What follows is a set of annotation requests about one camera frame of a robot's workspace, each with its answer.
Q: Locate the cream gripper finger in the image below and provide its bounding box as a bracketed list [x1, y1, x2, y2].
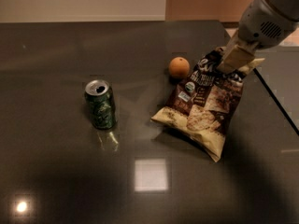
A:
[217, 30, 259, 74]

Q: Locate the brown tortilla chip bag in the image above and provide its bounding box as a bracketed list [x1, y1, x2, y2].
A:
[150, 46, 265, 163]

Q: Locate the orange fruit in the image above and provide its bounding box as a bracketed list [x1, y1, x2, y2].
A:
[168, 57, 190, 79]

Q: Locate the green soda can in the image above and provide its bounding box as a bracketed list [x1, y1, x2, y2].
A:
[84, 79, 117, 130]

